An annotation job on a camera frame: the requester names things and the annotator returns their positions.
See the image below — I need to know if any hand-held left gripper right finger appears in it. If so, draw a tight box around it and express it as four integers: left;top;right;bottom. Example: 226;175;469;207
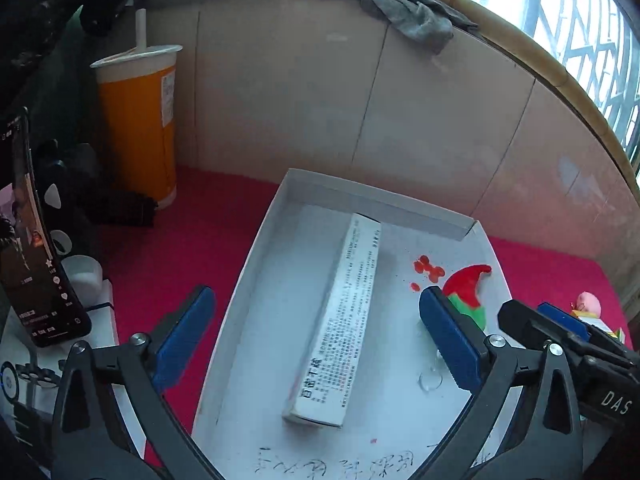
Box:
419;285;585;480

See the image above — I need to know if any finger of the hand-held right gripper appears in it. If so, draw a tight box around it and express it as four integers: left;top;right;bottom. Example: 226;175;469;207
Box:
539;302;640;368
497;300;589;361

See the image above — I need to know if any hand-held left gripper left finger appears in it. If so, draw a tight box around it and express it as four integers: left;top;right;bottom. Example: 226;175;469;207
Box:
51;285;223;480

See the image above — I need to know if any red chili plush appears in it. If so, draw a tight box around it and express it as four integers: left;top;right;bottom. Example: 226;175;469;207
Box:
442;264;493;332

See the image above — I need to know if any white cardboard box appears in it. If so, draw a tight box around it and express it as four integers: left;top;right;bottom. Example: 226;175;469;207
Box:
191;167;513;480

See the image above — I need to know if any long white box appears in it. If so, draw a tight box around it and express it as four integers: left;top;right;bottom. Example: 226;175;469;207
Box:
281;212;383;429

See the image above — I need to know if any white plush toy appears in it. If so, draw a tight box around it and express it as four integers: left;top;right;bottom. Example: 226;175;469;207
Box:
570;308;627;345

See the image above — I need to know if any clear suction cup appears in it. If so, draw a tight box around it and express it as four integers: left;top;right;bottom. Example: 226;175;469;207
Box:
417;355;444;393

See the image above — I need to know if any white printed box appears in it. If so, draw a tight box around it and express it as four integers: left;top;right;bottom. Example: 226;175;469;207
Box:
0;280;121;466

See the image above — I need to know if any magenta table cloth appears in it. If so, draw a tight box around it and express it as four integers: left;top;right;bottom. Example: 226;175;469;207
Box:
97;165;633;466

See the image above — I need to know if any white small cup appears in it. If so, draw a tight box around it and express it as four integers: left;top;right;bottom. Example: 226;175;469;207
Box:
64;255;104;306

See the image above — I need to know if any black phone holder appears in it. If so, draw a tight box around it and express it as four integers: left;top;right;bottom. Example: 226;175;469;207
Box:
32;139;160;229

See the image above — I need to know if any black smartphone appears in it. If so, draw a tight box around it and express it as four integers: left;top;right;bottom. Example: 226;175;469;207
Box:
0;106;94;349

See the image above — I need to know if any orange drink cup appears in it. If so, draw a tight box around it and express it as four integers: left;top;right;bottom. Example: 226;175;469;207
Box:
90;44;184;209

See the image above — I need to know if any grey cloth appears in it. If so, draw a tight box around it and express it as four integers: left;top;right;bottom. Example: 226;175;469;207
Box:
132;0;482;54

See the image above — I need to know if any black plastic bag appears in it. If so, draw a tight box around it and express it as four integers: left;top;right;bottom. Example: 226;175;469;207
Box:
0;0;148;126

